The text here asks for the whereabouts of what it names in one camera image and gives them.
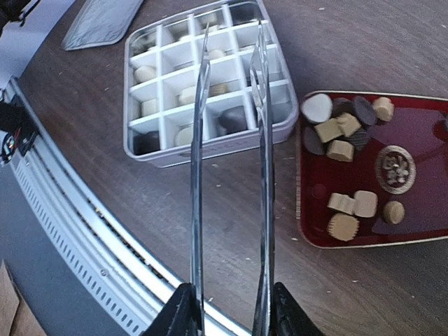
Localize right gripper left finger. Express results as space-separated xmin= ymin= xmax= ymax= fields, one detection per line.
xmin=141 ymin=283 xmax=196 ymax=336

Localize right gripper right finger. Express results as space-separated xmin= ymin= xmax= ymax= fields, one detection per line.
xmin=274 ymin=282 xmax=323 ymax=336

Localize metal tongs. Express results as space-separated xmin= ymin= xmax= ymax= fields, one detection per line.
xmin=190 ymin=26 xmax=275 ymax=335

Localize white divided tin box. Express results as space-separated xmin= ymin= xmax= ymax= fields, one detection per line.
xmin=123 ymin=1 xmax=298 ymax=167

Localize bunny print tin lid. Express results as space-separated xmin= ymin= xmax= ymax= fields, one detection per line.
xmin=62 ymin=0 xmax=144 ymax=51

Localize tan fluted round chocolate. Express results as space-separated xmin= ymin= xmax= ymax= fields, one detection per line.
xmin=327 ymin=213 xmax=360 ymax=242

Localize small tan round chocolate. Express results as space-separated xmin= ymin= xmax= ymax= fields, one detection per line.
xmin=383 ymin=200 xmax=405 ymax=225

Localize tan chocolate in box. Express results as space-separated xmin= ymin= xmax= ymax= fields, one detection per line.
xmin=174 ymin=125 xmax=193 ymax=146

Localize tan cube chocolate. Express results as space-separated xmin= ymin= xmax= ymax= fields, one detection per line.
xmin=314 ymin=118 xmax=342 ymax=144

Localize red chocolate tray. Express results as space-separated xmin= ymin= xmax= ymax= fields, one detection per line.
xmin=296 ymin=90 xmax=447 ymax=249

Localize dark chocolate in box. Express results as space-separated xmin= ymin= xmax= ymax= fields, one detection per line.
xmin=218 ymin=106 xmax=247 ymax=134

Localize white oval chocolate left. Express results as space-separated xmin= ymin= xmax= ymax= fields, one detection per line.
xmin=301 ymin=94 xmax=333 ymax=124

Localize dark oval chocolate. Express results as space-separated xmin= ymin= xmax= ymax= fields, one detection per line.
xmin=352 ymin=96 xmax=377 ymax=127

